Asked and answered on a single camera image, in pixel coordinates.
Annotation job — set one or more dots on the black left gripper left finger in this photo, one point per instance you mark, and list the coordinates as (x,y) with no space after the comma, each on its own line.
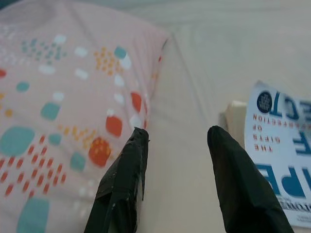
(124,174)

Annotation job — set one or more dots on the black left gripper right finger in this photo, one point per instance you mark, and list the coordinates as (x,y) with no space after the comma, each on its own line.
(235,179)

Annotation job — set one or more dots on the white book with blue letters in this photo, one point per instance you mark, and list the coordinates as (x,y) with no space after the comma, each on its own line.
(279,126)

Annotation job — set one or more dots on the pink dotted pattern pillow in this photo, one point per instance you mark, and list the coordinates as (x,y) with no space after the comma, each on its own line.
(60,97)

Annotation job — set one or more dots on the bed with cream sheet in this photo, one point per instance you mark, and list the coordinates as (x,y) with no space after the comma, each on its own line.
(194,85)

